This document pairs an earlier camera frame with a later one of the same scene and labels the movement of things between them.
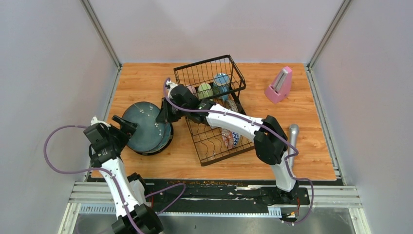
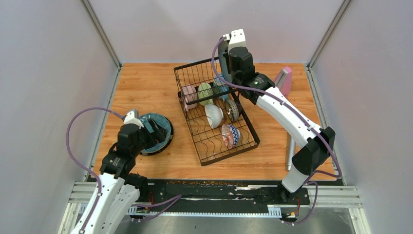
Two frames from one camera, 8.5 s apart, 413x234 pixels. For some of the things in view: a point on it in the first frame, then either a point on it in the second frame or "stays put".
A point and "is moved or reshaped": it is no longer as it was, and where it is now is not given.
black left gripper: x=126 y=132 → x=155 y=137
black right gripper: x=164 y=115 → x=229 y=62
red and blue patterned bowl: x=230 y=138 stays put
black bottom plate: x=148 y=154 stays put
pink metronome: x=279 y=87 stays put
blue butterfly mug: x=221 y=84 stays put
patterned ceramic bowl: x=233 y=106 stays put
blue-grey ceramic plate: x=150 y=133 is moved or reshaped
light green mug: x=204 y=90 stays put
